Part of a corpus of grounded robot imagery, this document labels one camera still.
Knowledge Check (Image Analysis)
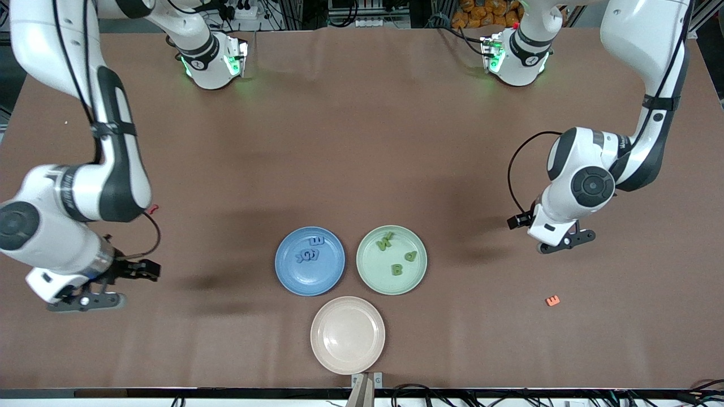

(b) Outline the beige plate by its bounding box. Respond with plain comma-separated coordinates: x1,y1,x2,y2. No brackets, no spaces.
310,296,386,375

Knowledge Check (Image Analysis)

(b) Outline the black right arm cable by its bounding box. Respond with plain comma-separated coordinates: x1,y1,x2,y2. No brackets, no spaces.
54,0,162,261

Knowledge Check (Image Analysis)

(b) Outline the aluminium frame post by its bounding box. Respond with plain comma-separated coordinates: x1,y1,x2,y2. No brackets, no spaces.
689,0,724,34

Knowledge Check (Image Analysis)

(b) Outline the grey metal clamp bracket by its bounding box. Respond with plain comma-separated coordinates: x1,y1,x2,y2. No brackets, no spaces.
346,371,384,407

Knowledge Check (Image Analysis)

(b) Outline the green plate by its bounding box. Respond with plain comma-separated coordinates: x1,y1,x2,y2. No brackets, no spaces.
356,225,428,296

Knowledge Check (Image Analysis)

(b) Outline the blue plate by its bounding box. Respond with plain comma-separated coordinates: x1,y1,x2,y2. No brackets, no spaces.
275,227,346,297

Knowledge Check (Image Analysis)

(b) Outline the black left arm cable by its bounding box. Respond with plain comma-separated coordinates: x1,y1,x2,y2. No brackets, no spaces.
507,0,692,215

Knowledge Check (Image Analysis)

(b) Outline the white power strip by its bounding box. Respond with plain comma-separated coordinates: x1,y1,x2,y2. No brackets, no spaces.
223,0,260,21
352,16,411,29

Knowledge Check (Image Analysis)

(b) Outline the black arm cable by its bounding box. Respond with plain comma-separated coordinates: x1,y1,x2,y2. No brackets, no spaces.
54,0,162,261
507,0,692,215

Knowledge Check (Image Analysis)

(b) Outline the bag of orange items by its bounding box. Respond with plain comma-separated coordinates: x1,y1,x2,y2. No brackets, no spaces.
451,0,524,29

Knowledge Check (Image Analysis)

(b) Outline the brown table cover sheet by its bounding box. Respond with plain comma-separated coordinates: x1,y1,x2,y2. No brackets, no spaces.
0,27,724,391

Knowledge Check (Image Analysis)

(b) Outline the black cable loop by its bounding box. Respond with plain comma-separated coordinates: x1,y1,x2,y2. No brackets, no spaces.
390,383,453,407

